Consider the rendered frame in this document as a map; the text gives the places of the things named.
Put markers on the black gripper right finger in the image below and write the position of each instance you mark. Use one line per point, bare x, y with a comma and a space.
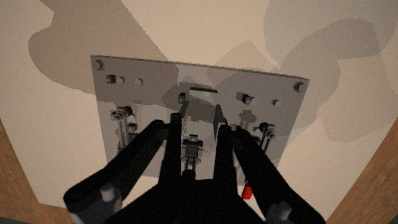
278, 202

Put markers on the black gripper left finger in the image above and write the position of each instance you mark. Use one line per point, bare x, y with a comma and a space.
101, 195

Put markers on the grey metal fixture plate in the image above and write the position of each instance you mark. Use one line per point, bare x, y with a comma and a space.
157, 99

